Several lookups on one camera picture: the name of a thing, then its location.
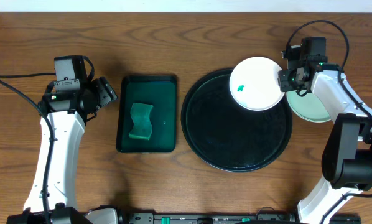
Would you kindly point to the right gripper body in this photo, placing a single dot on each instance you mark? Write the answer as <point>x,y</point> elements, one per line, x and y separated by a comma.
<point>288,81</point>

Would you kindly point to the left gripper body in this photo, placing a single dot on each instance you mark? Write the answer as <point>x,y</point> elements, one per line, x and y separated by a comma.
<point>106,90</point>

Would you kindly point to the mint plate front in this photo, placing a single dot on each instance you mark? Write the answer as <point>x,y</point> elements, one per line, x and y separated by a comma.
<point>308,107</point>

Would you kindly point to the green sponge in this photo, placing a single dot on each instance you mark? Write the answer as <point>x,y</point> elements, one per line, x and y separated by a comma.
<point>141,118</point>

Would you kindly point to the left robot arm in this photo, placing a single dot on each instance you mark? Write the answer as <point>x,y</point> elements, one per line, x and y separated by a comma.
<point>66,107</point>

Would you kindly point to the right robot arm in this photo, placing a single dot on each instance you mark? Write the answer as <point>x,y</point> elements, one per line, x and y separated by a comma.
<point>347,157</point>

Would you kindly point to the black rectangular tray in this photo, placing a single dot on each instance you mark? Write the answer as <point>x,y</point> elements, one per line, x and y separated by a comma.
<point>160,91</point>

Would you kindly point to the black round tray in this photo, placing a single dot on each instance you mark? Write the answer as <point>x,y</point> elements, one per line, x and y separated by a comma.
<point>227,136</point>

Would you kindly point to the white plate with green stain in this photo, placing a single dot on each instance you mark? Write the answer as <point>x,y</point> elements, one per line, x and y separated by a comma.
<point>253,84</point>

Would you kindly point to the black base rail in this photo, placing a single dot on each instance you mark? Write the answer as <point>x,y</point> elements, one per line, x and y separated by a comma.
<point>204,218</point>

